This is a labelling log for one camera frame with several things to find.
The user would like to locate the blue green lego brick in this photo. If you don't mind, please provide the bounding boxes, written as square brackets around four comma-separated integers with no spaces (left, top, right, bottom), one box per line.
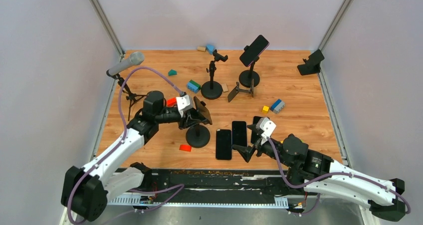
[187,80,201,93]

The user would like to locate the purple-edged phone on pole stand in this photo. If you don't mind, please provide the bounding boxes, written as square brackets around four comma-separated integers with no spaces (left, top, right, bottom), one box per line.
[239,35,269,67]

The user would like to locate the teal triangular block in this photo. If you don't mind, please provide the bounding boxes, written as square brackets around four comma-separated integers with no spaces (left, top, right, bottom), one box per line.
[168,69,178,76]

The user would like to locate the blue triangular block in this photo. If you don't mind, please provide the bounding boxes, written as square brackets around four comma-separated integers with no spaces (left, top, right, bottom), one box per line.
[206,44,215,55]

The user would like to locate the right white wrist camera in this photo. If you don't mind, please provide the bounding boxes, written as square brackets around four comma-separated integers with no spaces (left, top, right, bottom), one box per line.
[255,117,276,143]

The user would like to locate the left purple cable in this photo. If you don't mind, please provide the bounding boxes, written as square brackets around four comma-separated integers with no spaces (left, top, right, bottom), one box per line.
[66,66,186,225]

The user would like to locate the orange red block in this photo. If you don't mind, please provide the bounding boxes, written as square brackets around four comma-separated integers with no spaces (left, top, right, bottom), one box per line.
[179,144,192,152]

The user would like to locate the blue grey lego brick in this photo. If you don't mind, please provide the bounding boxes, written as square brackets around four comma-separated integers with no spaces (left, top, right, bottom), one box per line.
[270,99,285,114]

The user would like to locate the black microphone tripod stand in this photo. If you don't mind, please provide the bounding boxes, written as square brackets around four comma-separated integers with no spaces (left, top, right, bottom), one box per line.
[112,73,146,121]

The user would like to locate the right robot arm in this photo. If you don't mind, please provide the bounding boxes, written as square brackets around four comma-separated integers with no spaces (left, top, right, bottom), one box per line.
[232,124,411,222]

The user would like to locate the grey microphone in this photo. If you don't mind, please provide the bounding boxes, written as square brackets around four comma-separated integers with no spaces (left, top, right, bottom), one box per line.
[106,51,145,77]

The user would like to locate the beige wooden block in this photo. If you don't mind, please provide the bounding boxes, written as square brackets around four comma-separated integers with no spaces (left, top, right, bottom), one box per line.
[221,83,228,92]

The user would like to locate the small yellow cube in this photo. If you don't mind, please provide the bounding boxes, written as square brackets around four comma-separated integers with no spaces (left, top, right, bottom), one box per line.
[262,106,270,114]

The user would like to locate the red wooden block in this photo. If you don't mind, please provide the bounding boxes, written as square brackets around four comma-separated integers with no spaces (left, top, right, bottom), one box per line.
[166,97,177,107]

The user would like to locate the black round pole stand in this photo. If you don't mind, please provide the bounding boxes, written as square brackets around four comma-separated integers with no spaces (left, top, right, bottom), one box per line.
[239,57,259,87]

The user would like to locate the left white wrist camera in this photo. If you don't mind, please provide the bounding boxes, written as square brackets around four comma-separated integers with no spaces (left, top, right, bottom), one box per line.
[176,94,194,117]

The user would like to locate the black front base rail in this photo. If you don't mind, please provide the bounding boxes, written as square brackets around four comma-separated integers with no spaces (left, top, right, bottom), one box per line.
[89,165,318,206]

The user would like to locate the tan wooden cylinder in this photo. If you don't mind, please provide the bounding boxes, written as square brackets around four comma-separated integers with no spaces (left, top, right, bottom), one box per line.
[197,46,206,52]

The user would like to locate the black stand of phone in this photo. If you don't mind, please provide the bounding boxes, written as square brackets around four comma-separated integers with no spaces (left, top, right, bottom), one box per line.
[201,49,228,100]

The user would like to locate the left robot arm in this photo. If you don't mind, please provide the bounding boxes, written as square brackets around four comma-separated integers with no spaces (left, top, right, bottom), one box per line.
[61,91,212,222]

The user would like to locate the black desk phone stand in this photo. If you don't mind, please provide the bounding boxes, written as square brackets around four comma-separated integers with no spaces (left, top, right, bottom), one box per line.
[297,49,325,76]

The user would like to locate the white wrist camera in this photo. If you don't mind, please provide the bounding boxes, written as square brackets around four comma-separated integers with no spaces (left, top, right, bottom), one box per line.
[255,117,276,143]
[176,94,194,117]

